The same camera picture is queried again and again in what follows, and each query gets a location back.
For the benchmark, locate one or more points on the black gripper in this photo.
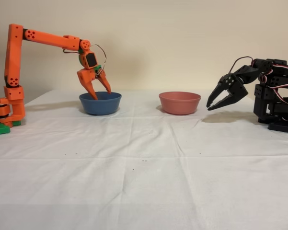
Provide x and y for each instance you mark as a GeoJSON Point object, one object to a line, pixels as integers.
{"type": "Point", "coordinates": [233, 89]}

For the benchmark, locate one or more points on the orange green gripper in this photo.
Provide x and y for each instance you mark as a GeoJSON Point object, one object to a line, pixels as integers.
{"type": "Point", "coordinates": [86, 77]}

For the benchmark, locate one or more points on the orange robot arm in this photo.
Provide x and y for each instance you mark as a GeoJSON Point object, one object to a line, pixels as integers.
{"type": "Point", "coordinates": [13, 60]}

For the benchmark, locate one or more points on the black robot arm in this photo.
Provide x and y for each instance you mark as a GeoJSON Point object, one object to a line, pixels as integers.
{"type": "Point", "coordinates": [275, 80]}

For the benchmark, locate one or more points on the blue bowl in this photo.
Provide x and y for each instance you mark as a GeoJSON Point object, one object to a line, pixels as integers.
{"type": "Point", "coordinates": [100, 106]}

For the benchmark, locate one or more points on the pink bowl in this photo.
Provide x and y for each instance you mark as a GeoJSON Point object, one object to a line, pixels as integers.
{"type": "Point", "coordinates": [179, 104]}

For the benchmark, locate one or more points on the white tablecloth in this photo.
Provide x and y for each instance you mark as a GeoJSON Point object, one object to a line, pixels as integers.
{"type": "Point", "coordinates": [143, 191]}

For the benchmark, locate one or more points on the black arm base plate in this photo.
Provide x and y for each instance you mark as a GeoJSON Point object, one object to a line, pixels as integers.
{"type": "Point", "coordinates": [282, 127]}

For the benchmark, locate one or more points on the green arm base plate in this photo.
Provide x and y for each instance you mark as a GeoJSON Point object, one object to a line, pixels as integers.
{"type": "Point", "coordinates": [0, 130]}

